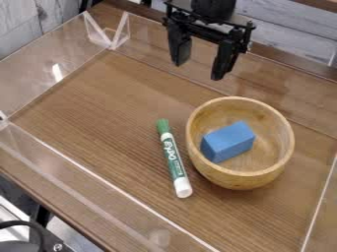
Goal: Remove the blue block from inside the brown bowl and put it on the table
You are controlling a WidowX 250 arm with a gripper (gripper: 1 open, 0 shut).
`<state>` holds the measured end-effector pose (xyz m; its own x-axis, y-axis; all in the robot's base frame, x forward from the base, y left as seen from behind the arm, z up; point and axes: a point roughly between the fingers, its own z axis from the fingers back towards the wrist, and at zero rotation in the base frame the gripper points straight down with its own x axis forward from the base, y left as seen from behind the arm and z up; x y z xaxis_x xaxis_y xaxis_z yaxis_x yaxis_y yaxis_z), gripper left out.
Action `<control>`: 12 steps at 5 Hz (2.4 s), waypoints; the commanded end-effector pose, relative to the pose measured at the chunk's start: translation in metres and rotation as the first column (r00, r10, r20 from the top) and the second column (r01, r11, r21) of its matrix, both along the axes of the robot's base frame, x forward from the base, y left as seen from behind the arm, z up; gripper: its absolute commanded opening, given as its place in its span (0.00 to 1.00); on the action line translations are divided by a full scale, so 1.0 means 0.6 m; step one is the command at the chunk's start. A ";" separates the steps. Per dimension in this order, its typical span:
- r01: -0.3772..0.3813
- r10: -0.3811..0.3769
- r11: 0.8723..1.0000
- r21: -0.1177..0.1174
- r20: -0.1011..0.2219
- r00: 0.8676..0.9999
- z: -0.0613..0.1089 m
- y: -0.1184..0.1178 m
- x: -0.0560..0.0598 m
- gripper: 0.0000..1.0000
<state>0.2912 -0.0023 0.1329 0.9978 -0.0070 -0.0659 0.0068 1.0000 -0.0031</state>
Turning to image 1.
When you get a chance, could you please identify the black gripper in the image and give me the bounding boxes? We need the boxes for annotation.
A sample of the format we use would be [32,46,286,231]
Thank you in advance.
[165,0,256,81]

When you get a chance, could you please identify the blue foam block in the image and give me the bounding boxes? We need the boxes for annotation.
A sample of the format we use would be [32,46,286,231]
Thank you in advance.
[201,121,256,163]

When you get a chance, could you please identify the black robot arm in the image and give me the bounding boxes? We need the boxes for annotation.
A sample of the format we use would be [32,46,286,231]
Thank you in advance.
[163,0,257,81]

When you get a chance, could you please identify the brown wooden bowl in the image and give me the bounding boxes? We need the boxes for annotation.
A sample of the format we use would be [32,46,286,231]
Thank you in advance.
[186,96,296,190]

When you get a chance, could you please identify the green Expo marker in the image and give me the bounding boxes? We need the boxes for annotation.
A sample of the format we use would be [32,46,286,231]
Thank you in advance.
[157,119,194,199]

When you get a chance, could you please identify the black device at corner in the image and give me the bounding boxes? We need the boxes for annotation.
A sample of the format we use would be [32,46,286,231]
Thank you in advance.
[0,220,77,252]

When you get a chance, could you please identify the clear acrylic tray wall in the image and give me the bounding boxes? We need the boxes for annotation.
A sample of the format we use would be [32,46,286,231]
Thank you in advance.
[0,8,337,252]

